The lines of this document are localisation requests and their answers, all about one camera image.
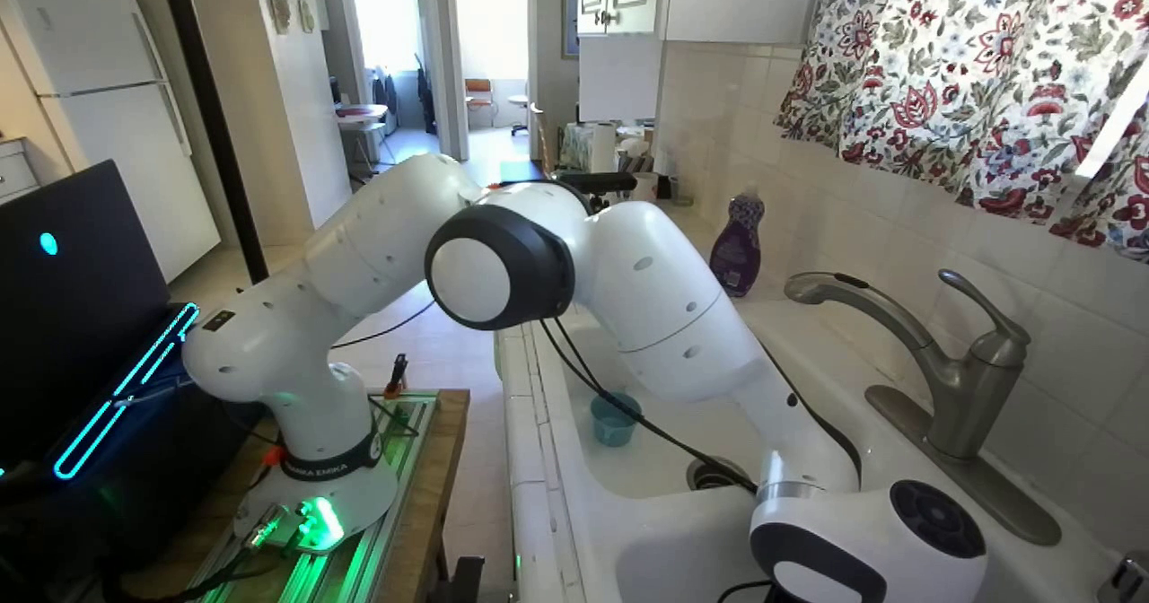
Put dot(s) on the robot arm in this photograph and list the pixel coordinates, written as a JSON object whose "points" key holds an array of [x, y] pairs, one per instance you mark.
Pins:
{"points": [[646, 298]]}

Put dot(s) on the paper towel roll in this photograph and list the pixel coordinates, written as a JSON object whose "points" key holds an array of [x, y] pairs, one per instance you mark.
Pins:
{"points": [[602, 147]]}

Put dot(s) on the blue plastic cup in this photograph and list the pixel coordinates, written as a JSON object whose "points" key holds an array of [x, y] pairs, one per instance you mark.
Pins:
{"points": [[613, 423]]}

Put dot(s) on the purple dish soap bottle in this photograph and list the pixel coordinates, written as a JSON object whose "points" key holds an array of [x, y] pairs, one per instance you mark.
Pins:
{"points": [[736, 253]]}

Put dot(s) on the white sink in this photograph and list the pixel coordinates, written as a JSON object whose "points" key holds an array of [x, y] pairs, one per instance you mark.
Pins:
{"points": [[548, 459]]}

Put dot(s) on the orange black clamp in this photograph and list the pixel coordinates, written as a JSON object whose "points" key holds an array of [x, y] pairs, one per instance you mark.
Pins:
{"points": [[396, 375]]}

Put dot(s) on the orange chair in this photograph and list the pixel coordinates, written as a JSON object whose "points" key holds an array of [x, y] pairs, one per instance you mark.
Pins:
{"points": [[478, 91]]}

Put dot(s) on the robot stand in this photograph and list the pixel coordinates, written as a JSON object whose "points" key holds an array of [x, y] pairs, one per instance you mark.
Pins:
{"points": [[431, 459]]}

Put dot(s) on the framed picture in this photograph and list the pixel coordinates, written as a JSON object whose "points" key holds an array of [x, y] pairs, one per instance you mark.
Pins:
{"points": [[570, 21]]}

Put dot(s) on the round table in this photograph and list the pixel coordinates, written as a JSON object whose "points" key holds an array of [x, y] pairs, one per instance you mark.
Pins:
{"points": [[361, 117]]}

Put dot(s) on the silver tap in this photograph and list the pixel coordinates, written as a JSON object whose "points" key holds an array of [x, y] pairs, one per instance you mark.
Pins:
{"points": [[965, 397]]}

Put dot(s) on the silver tap lever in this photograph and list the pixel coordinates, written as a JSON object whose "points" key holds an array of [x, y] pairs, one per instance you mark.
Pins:
{"points": [[987, 311]]}

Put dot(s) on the floral curtain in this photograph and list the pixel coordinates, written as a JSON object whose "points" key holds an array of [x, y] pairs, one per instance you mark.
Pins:
{"points": [[969, 65]]}

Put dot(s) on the white refrigerator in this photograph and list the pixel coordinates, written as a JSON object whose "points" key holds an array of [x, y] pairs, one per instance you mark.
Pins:
{"points": [[108, 118]]}

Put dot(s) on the black laptop with cyan lights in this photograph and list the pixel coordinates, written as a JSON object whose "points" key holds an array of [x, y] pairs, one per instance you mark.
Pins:
{"points": [[72, 316]]}

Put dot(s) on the white drawer unit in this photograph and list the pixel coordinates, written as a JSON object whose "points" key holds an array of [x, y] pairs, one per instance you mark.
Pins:
{"points": [[16, 168]]}

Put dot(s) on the metal sink fitting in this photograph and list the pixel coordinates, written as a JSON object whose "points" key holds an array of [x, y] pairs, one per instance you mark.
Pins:
{"points": [[1127, 581]]}

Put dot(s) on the camera on mount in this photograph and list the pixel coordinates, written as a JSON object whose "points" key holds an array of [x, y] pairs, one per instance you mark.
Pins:
{"points": [[597, 182]]}

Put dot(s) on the wall ornaments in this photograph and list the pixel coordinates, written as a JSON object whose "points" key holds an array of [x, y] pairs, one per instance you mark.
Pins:
{"points": [[287, 6]]}

